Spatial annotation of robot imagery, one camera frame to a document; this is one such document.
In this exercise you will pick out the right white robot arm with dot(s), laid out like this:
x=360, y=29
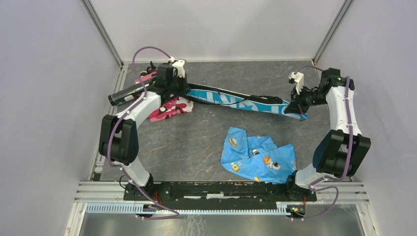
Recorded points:
x=344, y=147

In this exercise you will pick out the blue sport racket bag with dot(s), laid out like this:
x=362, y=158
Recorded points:
x=258, y=103

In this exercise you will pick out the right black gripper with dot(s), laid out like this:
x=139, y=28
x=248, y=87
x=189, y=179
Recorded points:
x=295, y=107

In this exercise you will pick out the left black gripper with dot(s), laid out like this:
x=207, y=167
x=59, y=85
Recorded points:
x=186, y=90

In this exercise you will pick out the black shuttlecock tube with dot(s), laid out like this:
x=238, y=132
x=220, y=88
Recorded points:
x=130, y=94

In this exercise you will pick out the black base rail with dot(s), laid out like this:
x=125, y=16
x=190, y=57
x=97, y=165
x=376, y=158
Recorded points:
x=181, y=197

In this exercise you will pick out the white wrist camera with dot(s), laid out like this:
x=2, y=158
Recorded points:
x=178, y=65
x=297, y=78

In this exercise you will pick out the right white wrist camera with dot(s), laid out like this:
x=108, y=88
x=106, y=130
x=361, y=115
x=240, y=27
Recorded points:
x=297, y=78

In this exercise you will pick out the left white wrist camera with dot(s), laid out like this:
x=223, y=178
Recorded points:
x=178, y=65

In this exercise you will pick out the pink camouflage shorts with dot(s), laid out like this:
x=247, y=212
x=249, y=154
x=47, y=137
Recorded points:
x=169, y=105

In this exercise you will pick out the blue astronaut print cloth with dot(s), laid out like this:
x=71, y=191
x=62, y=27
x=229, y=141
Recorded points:
x=257, y=158

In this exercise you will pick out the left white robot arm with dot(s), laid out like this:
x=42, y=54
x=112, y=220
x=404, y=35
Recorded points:
x=119, y=141

